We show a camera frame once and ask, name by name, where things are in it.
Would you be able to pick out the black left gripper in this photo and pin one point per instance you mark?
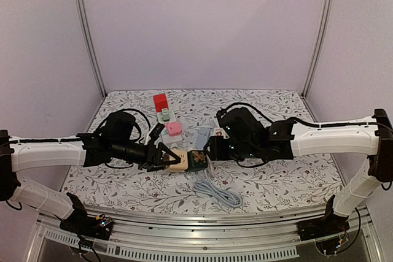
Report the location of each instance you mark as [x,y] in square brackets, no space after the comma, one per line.
[152,157]

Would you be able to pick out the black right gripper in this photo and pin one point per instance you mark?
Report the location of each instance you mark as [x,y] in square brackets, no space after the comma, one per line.
[214,148]

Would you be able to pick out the dark green cube socket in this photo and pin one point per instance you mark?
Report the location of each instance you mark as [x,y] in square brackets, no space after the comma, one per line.
[197,161]

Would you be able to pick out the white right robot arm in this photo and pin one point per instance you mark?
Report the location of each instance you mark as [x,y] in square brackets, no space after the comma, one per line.
[244,137]

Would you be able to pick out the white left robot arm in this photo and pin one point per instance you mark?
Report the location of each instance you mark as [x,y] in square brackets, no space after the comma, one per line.
[110,140]

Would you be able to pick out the pink plug adapter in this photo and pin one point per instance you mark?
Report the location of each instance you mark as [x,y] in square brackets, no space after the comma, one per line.
[174,128]

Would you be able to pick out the green plug adapter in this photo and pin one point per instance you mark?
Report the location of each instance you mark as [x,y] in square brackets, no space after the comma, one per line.
[165,114]

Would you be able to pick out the white power strip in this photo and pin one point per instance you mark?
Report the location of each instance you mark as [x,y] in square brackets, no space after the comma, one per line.
[184,141]

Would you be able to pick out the light blue power strip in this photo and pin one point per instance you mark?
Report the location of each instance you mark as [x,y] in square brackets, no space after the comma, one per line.
[203,136]

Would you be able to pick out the red cube adapter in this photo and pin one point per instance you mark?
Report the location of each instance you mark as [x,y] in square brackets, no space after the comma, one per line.
[160,102]

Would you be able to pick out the floral tablecloth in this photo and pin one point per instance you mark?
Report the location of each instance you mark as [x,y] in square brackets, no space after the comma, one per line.
[224,187]

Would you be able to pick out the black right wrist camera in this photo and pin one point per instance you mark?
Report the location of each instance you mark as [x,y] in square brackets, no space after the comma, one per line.
[223,119]

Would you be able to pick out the aluminium table edge rail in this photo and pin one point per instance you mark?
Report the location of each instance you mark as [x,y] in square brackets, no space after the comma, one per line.
[263,236]

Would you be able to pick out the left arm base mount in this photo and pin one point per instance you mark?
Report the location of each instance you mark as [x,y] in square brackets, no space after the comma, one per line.
[79,223]

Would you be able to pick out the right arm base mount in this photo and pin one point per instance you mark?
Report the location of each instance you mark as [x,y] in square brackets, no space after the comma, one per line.
[326,225]

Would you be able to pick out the left aluminium frame post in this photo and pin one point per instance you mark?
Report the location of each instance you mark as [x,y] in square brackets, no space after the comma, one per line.
[90,47]

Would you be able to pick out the aluminium frame post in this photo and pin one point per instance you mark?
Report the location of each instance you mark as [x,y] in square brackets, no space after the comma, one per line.
[321,32]
[90,47]

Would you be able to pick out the right aluminium frame post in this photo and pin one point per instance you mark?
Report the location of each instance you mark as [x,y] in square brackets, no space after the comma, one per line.
[321,32]

